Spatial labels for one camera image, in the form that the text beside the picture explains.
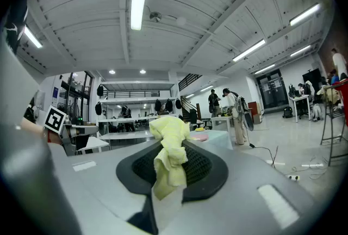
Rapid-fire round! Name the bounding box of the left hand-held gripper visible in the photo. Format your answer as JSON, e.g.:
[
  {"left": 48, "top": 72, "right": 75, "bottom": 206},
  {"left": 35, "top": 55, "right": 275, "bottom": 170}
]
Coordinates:
[{"left": 43, "top": 105, "right": 99, "bottom": 157}]

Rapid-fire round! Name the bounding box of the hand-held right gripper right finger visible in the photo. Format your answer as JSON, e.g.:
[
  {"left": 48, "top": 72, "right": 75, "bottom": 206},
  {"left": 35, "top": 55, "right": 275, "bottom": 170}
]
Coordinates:
[{"left": 181, "top": 141, "right": 229, "bottom": 202}]

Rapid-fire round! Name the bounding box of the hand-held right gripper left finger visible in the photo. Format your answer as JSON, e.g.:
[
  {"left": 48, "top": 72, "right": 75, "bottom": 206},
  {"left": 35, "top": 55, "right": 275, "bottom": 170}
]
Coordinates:
[{"left": 116, "top": 142, "right": 164, "bottom": 235}]

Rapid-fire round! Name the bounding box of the pink plate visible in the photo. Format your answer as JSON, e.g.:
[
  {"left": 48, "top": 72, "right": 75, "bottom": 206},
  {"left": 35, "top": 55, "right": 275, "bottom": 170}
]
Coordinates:
[{"left": 190, "top": 133, "right": 210, "bottom": 143}]

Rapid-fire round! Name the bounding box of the yellow cloth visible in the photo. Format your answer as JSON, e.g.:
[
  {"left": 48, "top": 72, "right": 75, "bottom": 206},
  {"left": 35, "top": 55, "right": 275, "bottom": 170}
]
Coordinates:
[{"left": 148, "top": 116, "right": 191, "bottom": 201}]

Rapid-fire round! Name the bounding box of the person's left forearm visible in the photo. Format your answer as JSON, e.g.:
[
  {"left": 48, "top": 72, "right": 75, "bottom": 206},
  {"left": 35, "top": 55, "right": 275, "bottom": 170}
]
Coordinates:
[{"left": 20, "top": 116, "right": 64, "bottom": 145}]

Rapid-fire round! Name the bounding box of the light blue tablecloth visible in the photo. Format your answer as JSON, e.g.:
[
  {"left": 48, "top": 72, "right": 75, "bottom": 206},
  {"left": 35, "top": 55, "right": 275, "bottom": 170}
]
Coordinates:
[{"left": 189, "top": 130, "right": 234, "bottom": 150}]

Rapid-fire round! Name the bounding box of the white metal shelf rack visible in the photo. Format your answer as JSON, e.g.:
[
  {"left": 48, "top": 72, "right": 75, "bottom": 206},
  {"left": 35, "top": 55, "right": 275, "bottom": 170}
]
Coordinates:
[{"left": 96, "top": 80, "right": 182, "bottom": 147}]

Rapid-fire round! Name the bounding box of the white square table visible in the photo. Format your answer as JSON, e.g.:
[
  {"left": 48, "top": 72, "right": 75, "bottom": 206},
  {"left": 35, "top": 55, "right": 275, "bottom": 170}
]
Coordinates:
[{"left": 210, "top": 115, "right": 234, "bottom": 134}]

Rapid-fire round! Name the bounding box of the grey backpack rig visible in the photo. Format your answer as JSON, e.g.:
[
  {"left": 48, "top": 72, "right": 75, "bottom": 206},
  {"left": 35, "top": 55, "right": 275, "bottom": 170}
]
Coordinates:
[{"left": 235, "top": 96, "right": 254, "bottom": 132}]

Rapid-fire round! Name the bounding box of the red cabinet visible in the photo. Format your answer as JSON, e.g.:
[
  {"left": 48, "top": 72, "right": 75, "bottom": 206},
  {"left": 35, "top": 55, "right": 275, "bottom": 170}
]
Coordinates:
[{"left": 247, "top": 101, "right": 262, "bottom": 124}]

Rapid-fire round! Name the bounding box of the person's white printed shirt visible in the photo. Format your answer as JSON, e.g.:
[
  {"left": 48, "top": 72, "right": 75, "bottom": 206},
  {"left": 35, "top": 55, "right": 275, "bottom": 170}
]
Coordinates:
[{"left": 0, "top": 0, "right": 41, "bottom": 131}]

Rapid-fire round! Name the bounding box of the black mezzanine railing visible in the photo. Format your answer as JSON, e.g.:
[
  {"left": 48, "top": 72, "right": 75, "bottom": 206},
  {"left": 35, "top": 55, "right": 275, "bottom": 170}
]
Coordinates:
[{"left": 178, "top": 73, "right": 203, "bottom": 92}]

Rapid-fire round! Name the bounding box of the black glass door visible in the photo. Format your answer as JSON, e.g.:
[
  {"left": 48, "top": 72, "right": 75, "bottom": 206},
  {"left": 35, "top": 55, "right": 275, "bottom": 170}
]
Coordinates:
[{"left": 256, "top": 69, "right": 289, "bottom": 114}]

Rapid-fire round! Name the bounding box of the white desk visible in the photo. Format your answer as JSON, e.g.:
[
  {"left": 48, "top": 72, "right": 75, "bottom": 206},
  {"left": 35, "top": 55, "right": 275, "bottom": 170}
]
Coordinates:
[{"left": 288, "top": 94, "right": 312, "bottom": 123}]

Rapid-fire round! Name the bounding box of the round ceiling fixture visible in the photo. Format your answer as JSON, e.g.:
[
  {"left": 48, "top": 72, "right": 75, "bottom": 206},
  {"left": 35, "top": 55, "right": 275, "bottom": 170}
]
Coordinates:
[{"left": 149, "top": 11, "right": 163, "bottom": 23}]

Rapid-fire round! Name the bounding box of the staircase with wooden post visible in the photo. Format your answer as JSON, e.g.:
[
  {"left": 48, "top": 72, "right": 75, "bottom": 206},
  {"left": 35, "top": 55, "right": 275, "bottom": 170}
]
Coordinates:
[{"left": 181, "top": 95, "right": 202, "bottom": 123}]

